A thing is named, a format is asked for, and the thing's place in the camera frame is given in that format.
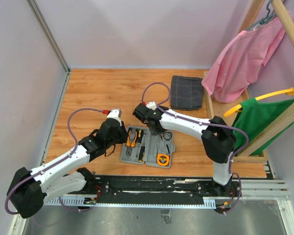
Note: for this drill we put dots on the orange black pliers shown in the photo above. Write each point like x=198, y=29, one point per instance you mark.
x=131, y=142

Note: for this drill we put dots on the yellow tape measure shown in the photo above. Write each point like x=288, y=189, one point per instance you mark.
x=164, y=159

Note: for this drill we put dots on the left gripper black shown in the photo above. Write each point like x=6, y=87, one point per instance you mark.
x=124, y=134

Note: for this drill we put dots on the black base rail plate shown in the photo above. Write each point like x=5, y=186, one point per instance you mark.
x=140, y=190

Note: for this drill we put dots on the pink shirt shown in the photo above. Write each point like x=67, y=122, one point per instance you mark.
x=239, y=63

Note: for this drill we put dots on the yellow clothes hanger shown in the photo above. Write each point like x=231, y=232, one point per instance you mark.
x=238, y=107

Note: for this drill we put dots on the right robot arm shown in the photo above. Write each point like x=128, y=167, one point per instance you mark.
x=217, y=138

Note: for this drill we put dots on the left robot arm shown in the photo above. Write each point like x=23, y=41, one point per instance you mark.
x=30, y=189

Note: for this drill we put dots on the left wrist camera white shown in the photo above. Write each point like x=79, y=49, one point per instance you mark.
x=115, y=114

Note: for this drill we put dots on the grey plastic tool case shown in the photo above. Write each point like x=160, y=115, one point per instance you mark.
x=153, y=146

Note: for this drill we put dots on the green shirt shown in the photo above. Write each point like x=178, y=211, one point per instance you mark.
x=256, y=116

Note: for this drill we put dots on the wooden clothes rack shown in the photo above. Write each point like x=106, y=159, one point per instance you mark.
x=282, y=121

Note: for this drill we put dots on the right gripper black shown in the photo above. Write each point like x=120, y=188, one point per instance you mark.
x=155, y=132

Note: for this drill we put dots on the dark grey checked cloth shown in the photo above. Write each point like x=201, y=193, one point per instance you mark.
x=186, y=93

